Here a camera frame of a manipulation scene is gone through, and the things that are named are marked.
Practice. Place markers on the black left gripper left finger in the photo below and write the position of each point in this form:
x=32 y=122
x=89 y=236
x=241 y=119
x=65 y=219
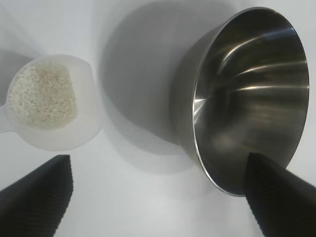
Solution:
x=34 y=202

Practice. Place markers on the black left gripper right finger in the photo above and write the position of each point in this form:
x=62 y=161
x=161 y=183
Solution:
x=281 y=202

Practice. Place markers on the translucent plastic measuring cup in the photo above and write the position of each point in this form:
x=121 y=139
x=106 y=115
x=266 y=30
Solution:
x=61 y=138

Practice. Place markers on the white uncooked rice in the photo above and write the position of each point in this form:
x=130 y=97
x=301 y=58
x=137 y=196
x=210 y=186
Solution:
x=44 y=96

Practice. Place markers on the stainless steel mixing bowl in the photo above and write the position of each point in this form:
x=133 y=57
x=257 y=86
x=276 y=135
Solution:
x=247 y=98

